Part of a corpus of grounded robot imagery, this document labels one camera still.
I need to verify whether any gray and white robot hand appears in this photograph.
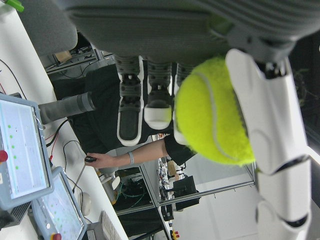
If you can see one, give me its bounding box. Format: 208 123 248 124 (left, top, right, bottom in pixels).
57 0 320 240

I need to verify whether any thin metal rod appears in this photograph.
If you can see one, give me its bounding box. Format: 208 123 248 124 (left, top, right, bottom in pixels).
71 162 89 193

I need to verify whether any long thin black cable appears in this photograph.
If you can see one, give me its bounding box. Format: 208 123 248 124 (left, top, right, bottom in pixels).
0 59 27 100

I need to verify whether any black equipment box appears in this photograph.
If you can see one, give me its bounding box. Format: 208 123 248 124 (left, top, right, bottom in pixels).
171 175 201 212

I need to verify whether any green marker pen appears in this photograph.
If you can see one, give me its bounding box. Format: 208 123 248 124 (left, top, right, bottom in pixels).
4 0 25 13

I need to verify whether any person's bare forearm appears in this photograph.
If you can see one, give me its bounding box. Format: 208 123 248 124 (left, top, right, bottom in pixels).
109 138 169 174

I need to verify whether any small gray teach pendant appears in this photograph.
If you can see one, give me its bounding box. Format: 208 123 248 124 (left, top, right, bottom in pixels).
31 166 89 240

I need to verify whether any person in black shirt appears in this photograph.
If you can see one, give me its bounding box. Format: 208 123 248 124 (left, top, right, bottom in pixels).
71 68 198 166

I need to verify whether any large gray teach pendant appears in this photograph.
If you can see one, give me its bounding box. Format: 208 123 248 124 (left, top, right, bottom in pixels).
0 92 55 211

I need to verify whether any white computer keyboard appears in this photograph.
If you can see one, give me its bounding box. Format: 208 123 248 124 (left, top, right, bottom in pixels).
98 210 124 240

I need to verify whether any person's bare hand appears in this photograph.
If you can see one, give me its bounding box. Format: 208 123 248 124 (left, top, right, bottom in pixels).
86 152 118 174

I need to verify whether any red and black wire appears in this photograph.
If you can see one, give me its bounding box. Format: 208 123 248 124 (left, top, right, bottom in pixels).
44 119 70 148

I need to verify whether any yellow-green tennis ball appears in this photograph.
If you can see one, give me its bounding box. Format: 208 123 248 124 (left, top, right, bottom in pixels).
174 55 256 166

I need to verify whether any black looped cable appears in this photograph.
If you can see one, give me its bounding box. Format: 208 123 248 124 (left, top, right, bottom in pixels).
62 139 84 177

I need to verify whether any white computer mouse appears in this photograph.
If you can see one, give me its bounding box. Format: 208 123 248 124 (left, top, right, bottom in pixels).
81 191 94 216

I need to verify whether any gray fabric padded cover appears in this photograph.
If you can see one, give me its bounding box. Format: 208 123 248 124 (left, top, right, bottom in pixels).
19 0 79 57

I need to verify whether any aluminium profile frame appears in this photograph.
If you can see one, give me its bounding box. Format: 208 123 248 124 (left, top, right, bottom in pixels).
138 159 257 208

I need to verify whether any brown cardboard box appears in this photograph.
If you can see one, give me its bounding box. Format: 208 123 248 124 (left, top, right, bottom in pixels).
54 50 72 64

